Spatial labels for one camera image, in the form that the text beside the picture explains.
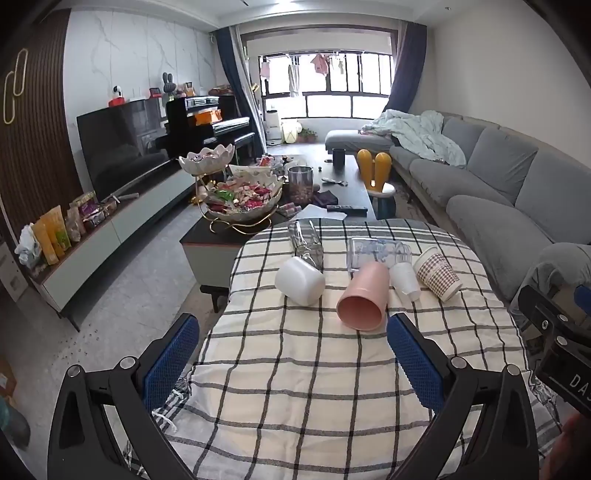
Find black white checked tablecloth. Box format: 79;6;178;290
124;218;565;480

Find clear blue printed plastic cup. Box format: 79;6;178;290
346;237;413;274

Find grey sofa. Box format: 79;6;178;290
324;111;591;317

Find gold wall ornament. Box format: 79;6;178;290
3;48;29;125

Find purple snack packet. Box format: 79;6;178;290
70;192;117;228

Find black framed window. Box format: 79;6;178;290
257;51;396;119

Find white air purifier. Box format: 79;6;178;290
265;110;282;145

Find black television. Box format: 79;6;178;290
76;98;171;204

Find grey television cabinet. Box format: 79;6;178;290
28;171;199;332

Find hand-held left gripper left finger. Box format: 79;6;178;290
46;313;201;480

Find clear glass cup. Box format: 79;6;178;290
288;220;325;272

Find yellow rabbit ear stool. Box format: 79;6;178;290
356;148;397;220

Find pink cup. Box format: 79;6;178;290
336;261;391;332

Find dark coffee table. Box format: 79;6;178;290
179;154;384;315

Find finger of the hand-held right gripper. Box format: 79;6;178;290
574;284;591;319
517;284;575;363

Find white tiered bowl stand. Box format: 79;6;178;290
178;144;285;236

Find glass jar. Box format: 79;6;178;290
288;166;315;205

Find small white plastic cup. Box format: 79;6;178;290
389;263;422;302

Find light crumpled blanket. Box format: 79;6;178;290
360;110;467;168

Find black piano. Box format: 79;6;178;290
165;95;257;161

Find white plastic bag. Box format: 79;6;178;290
15;224;44;268

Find pile of wrapped candies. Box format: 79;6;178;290
205;178;281;213

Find brown checked paper cup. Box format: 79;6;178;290
412;246;462;303

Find blue curtain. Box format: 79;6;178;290
216;25;267;155
381;21;428;116

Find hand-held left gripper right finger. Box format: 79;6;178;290
387;313;542;480

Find orange snack packet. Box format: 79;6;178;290
33;206;66;265

